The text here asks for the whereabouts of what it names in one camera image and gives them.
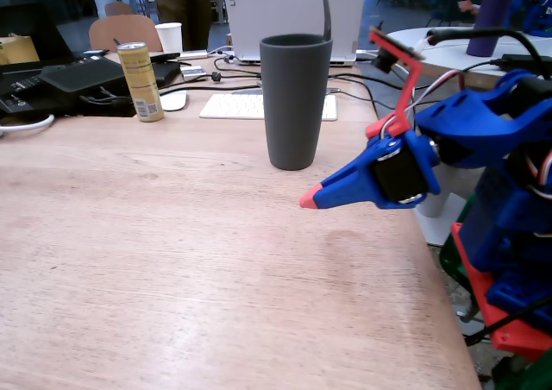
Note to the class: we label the wooden chair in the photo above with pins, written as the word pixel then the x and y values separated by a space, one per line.
pixel 121 32
pixel 118 9

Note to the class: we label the black laptop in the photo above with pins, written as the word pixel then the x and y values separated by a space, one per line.
pixel 26 92

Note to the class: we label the tall gray cup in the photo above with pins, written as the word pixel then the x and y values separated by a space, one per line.
pixel 295 105

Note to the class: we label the purple bottle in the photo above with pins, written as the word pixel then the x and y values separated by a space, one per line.
pixel 491 19

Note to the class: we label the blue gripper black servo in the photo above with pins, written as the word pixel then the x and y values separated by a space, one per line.
pixel 390 175

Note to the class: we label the white laptop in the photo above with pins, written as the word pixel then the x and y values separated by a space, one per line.
pixel 280 6

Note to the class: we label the black power adapter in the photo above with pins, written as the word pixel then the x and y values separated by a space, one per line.
pixel 524 63

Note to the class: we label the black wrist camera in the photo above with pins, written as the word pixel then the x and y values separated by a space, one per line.
pixel 383 61

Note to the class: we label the green clamp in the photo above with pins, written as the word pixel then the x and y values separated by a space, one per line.
pixel 453 256
pixel 535 375

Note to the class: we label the red camera mount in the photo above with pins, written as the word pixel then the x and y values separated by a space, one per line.
pixel 409 88

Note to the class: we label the white charger block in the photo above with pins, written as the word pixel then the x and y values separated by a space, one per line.
pixel 192 54

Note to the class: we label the white keyboard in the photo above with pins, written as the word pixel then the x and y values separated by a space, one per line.
pixel 233 106

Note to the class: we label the black phone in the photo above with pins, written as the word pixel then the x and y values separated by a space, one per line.
pixel 164 56

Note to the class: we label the person in brown trousers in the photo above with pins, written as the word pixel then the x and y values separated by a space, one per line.
pixel 181 10

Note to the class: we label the silver card pack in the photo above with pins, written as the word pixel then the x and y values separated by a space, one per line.
pixel 194 73

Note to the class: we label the white paper cup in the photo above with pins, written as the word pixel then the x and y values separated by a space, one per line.
pixel 170 38

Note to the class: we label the red robot base plate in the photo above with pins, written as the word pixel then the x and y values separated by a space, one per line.
pixel 513 334

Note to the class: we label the blue background robot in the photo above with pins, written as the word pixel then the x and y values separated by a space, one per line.
pixel 535 14

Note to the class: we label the yellow drink can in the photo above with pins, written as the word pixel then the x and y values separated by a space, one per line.
pixel 140 83

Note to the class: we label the black case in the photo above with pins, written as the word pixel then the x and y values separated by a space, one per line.
pixel 166 74

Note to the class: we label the brown cardboard box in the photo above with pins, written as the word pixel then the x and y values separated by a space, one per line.
pixel 17 49

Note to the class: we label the black flat box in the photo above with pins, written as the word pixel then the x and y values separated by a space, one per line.
pixel 82 74

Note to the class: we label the white computer mouse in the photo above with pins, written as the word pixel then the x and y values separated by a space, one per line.
pixel 174 101

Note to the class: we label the wooden bar stool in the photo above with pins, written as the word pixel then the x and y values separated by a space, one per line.
pixel 219 1

